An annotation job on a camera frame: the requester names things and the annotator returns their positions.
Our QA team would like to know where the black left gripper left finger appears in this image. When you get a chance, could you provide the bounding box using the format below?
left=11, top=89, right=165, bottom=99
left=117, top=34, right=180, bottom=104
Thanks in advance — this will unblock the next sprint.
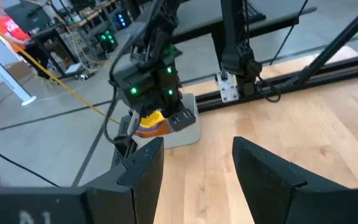
left=0, top=136, right=165, bottom=224

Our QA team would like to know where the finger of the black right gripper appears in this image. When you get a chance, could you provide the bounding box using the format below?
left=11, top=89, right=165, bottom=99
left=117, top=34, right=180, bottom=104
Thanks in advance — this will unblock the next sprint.
left=167, top=108, right=198, bottom=133
left=128, top=109, right=142, bottom=135

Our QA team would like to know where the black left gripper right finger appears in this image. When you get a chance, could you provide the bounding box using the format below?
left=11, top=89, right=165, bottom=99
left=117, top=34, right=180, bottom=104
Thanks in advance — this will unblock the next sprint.
left=232, top=136, right=358, bottom=224

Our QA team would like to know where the yellow measuring cup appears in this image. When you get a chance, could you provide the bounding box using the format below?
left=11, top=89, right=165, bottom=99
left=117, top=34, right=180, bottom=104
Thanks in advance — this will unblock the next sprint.
left=139, top=110, right=167, bottom=129

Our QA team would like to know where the grey plastic basket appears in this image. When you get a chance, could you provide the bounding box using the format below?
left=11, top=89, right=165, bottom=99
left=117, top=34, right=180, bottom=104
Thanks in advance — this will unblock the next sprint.
left=121, top=92, right=202, bottom=150

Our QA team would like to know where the orange measuring cup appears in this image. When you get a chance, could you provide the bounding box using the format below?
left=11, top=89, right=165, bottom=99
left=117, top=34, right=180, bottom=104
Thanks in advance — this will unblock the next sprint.
left=134, top=119, right=171, bottom=139

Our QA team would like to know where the black computer with green lights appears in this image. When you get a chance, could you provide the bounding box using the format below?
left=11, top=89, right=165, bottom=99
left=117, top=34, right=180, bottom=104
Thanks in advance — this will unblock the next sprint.
left=95, top=27, right=120, bottom=54

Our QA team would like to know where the black computer with blue lights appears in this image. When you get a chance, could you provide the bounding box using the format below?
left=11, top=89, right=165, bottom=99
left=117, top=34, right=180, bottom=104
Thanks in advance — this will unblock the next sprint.
left=113, top=9, right=134, bottom=31

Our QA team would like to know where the grey side table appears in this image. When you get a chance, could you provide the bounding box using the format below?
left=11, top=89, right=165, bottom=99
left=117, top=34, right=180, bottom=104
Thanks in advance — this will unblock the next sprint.
left=166, top=0, right=318, bottom=46

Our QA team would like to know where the black computer monitor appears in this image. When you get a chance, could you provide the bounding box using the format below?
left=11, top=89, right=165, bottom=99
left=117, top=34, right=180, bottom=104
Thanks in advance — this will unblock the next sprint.
left=4, top=0, right=53, bottom=32

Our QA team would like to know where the person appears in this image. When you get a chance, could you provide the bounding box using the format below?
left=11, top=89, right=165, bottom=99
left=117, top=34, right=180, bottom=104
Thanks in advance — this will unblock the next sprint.
left=0, top=0, right=31, bottom=53

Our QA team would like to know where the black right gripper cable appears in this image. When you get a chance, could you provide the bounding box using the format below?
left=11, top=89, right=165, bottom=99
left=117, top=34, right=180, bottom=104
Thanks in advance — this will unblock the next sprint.
left=103, top=0, right=167, bottom=147

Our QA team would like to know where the yellow hanging cable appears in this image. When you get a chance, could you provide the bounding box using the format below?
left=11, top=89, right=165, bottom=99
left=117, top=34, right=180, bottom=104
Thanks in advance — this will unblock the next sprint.
left=0, top=15, right=121, bottom=125

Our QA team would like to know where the black floor cable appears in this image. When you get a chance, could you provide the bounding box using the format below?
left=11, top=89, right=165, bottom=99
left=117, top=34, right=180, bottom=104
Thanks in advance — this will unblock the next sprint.
left=0, top=141, right=62, bottom=188

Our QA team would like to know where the black aluminium frame rail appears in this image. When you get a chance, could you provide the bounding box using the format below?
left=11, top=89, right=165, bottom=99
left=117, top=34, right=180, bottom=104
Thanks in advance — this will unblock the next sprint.
left=195, top=0, right=358, bottom=113

